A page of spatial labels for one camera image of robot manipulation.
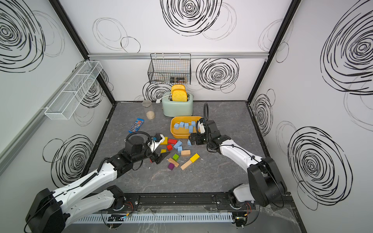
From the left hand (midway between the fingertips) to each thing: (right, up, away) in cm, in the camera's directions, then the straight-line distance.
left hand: (164, 145), depth 78 cm
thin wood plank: (+5, -12, +8) cm, 15 cm away
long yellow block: (+17, -10, +11) cm, 23 cm away
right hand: (+18, +3, +8) cm, 20 cm away
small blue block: (+5, +8, +23) cm, 25 cm away
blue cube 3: (+14, -2, +15) cm, 21 cm away
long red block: (+3, -1, +18) cm, 18 cm away
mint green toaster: (+2, +21, +24) cm, 32 cm away
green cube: (+6, -9, +9) cm, 14 cm away
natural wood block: (+12, -7, +11) cm, 17 cm away
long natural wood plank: (+12, -13, +7) cm, 19 cm away
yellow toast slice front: (+7, +30, +19) cm, 36 cm away
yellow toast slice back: (+6, +36, +21) cm, 42 cm away
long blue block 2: (+7, -2, +16) cm, 18 cm away
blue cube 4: (+8, -5, +13) cm, 16 cm away
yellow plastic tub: (+9, +4, +23) cm, 25 cm away
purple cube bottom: (+3, -14, +7) cm, 16 cm away
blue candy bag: (-25, +9, +27) cm, 37 cm away
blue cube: (+9, +10, +24) cm, 27 cm away
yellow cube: (-3, -6, +12) cm, 14 cm away
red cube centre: (+1, -5, +14) cm, 15 cm away
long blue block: (+15, +6, +24) cm, 29 cm away
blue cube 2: (+12, +9, +24) cm, 28 cm away
